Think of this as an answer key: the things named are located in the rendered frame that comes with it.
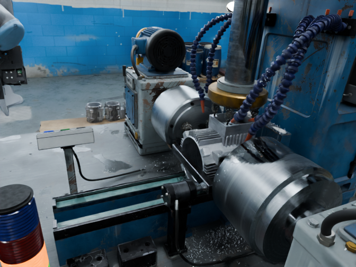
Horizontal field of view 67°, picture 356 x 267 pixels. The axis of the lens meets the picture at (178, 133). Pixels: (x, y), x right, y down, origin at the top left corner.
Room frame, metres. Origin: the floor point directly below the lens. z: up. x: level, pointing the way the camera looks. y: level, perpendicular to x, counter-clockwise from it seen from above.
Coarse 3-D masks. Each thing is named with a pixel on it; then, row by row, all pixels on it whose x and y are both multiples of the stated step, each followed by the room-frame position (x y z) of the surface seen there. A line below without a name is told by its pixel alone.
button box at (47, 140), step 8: (80, 128) 0.81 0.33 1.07; (88, 128) 0.81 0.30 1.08; (40, 136) 0.74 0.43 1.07; (48, 136) 0.75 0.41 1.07; (56, 136) 0.76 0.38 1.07; (64, 136) 0.77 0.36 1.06; (72, 136) 0.78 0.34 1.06; (80, 136) 0.79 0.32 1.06; (88, 136) 0.80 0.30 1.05; (40, 144) 0.73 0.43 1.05; (48, 144) 0.74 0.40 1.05; (56, 144) 0.75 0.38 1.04; (64, 144) 0.76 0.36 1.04; (72, 144) 0.77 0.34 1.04; (80, 144) 0.78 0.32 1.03
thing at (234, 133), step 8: (216, 120) 0.78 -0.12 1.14; (224, 120) 0.85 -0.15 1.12; (216, 128) 0.78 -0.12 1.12; (224, 128) 0.74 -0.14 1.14; (232, 128) 0.74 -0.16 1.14; (240, 128) 0.76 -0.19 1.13; (248, 128) 0.77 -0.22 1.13; (224, 136) 0.74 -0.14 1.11; (232, 136) 0.75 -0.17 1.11; (240, 136) 0.76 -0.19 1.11; (224, 144) 0.74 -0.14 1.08; (232, 144) 0.75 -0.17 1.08; (240, 144) 0.76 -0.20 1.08
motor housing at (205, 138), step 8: (208, 128) 0.81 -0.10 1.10; (192, 136) 0.75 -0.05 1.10; (200, 136) 0.74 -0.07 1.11; (208, 136) 0.75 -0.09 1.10; (216, 136) 0.75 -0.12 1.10; (184, 144) 0.81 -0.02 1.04; (192, 144) 0.83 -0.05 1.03; (200, 144) 0.71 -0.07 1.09; (208, 144) 0.73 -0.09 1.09; (216, 144) 0.74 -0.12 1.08; (192, 152) 0.83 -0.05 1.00; (200, 152) 0.70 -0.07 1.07; (224, 152) 0.72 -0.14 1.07; (192, 160) 0.82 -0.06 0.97; (200, 160) 0.83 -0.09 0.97; (208, 160) 0.69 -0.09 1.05; (184, 168) 0.79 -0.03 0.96; (200, 168) 0.80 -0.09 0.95; (208, 168) 0.67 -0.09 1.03; (216, 168) 0.68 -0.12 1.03; (192, 176) 0.76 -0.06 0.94; (208, 176) 0.67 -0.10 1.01
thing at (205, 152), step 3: (183, 132) 0.81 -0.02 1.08; (186, 132) 0.80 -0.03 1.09; (183, 135) 0.81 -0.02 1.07; (186, 135) 0.79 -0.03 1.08; (204, 147) 0.69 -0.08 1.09; (207, 147) 0.70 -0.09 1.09; (201, 150) 0.69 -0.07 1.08; (204, 150) 0.69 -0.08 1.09; (207, 150) 0.69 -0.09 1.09; (201, 153) 0.69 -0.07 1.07; (204, 153) 0.68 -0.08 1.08; (207, 153) 0.68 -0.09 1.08; (210, 153) 0.69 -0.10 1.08; (204, 156) 0.68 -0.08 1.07; (207, 156) 0.69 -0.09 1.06; (183, 168) 0.79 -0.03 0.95
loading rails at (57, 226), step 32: (96, 192) 0.68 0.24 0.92; (128, 192) 0.69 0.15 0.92; (160, 192) 0.73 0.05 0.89; (64, 224) 0.54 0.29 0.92; (96, 224) 0.55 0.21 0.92; (128, 224) 0.59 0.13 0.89; (160, 224) 0.63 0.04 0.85; (192, 224) 0.67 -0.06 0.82; (224, 224) 0.69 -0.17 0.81; (64, 256) 0.51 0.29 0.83
